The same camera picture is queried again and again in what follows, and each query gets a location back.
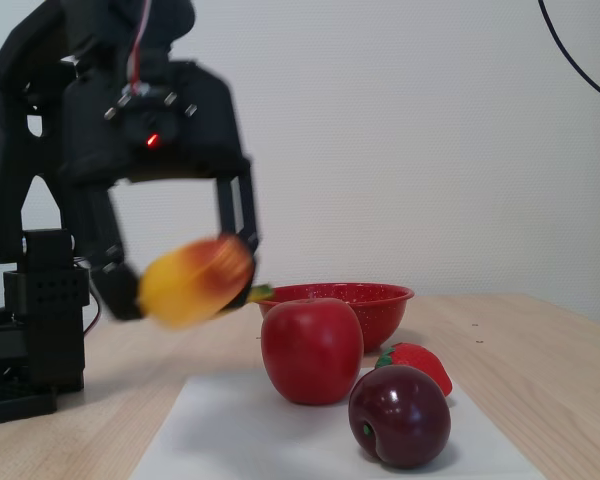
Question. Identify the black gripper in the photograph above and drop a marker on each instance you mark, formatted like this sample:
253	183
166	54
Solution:
190	150

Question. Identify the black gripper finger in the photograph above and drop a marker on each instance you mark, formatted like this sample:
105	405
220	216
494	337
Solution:
115	290

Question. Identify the yellow toy banana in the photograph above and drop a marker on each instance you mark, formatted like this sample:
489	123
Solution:
190	290

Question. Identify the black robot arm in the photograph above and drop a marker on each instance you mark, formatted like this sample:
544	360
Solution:
10	150

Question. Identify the red speckled bowl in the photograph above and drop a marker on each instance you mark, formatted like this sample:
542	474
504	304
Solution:
380	310

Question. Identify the red toy apple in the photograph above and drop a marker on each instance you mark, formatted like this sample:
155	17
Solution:
310	350

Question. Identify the white paper sheet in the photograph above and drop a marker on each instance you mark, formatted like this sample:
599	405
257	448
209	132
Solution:
260	435

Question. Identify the red toy strawberry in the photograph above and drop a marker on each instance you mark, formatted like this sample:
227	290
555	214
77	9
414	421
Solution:
425	357

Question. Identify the dark purple toy plum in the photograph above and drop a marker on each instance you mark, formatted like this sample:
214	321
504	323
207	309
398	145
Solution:
400	417

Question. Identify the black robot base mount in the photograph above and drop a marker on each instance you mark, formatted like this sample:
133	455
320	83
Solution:
10	400

